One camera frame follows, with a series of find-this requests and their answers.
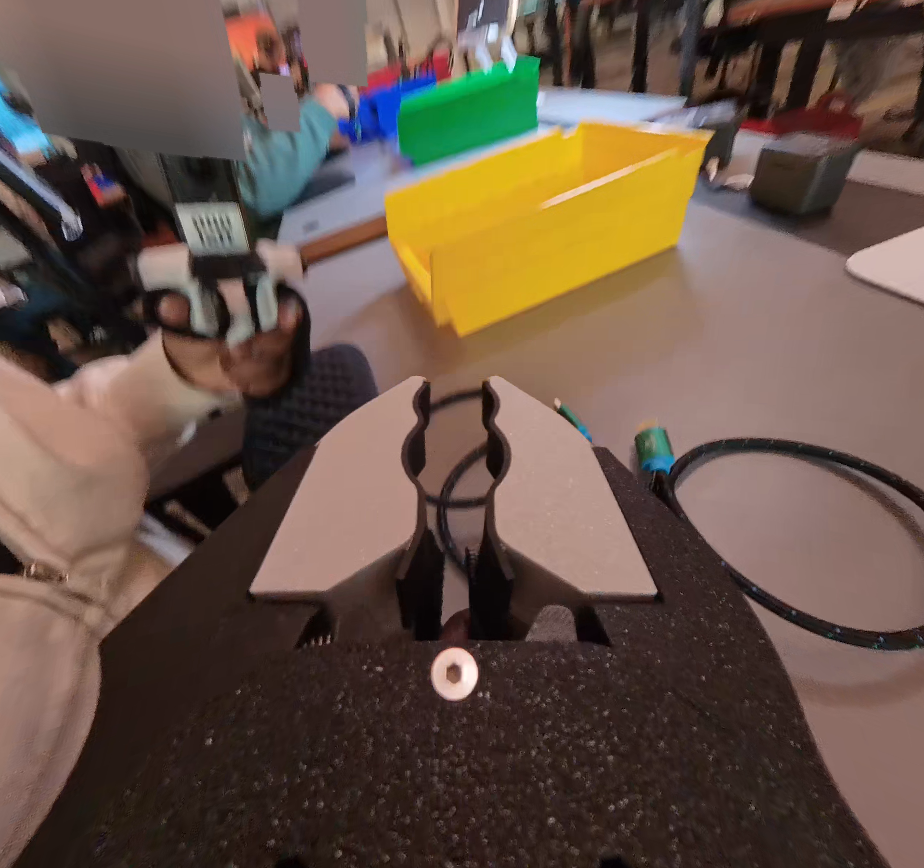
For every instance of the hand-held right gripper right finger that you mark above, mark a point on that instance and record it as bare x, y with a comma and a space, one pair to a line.
563, 514

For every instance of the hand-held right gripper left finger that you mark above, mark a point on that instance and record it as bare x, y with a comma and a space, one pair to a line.
339, 507

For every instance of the person's left forearm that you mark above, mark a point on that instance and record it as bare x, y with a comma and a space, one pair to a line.
86, 435

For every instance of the dark grey desk mat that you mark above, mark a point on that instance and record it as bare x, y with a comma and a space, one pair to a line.
881, 215

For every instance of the person's left hand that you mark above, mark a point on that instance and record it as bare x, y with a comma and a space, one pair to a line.
252, 366

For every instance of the black dimpled chair armrest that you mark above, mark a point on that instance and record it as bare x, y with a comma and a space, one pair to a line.
317, 406

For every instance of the blue plastic bin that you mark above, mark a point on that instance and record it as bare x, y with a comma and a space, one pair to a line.
382, 114

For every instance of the yellow plastic bin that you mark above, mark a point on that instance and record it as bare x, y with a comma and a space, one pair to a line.
548, 233

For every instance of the green plastic bin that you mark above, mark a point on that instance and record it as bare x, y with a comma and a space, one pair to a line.
469, 114

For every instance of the white flat pad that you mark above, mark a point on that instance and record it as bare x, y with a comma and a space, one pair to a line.
891, 269

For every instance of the grey box device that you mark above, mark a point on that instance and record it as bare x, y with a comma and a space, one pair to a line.
801, 175

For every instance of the background work table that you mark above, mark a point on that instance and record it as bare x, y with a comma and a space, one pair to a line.
794, 2

